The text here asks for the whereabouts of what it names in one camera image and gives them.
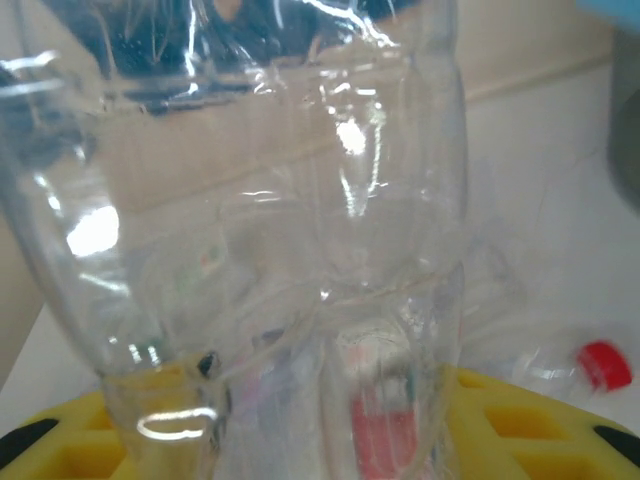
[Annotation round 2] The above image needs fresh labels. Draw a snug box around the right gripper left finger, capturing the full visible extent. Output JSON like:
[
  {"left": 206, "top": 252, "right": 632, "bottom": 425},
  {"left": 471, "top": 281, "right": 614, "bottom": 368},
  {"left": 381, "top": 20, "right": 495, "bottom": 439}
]
[{"left": 0, "top": 387, "right": 151, "bottom": 480}]

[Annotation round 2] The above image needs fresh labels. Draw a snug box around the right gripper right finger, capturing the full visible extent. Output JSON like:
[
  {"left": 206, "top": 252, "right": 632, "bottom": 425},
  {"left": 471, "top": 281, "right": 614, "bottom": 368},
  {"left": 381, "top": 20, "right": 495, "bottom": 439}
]
[{"left": 439, "top": 366, "right": 640, "bottom": 480}]

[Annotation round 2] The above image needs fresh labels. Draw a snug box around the red label plastic bottle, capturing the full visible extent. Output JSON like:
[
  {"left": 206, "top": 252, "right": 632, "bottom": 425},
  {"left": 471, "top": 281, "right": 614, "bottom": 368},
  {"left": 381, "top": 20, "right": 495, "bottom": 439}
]
[{"left": 499, "top": 337, "right": 635, "bottom": 401}]

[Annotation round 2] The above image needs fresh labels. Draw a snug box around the clear unlabelled white cap bottle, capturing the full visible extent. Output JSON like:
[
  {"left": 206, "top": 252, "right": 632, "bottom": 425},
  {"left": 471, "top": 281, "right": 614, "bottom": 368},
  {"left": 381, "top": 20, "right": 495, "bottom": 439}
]
[{"left": 0, "top": 0, "right": 471, "bottom": 480}]

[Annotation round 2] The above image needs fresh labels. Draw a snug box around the grey round bin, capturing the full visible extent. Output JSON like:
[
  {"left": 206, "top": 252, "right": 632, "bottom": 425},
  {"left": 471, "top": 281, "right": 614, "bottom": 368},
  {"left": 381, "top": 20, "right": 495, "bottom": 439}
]
[{"left": 605, "top": 19, "right": 640, "bottom": 204}]

